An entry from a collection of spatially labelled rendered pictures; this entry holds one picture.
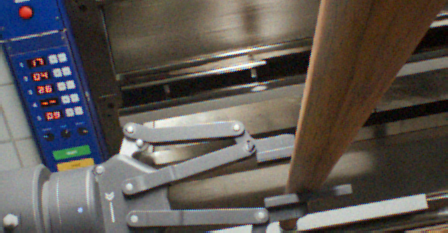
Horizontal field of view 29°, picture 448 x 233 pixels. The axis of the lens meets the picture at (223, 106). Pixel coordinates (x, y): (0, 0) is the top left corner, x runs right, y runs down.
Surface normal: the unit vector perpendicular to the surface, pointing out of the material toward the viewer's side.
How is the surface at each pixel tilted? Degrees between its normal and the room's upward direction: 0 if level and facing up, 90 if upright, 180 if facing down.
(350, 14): 120
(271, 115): 0
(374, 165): 70
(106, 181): 49
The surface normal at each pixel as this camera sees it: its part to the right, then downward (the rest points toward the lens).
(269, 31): -0.01, 0.18
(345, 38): -0.63, 0.77
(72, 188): -0.14, -0.65
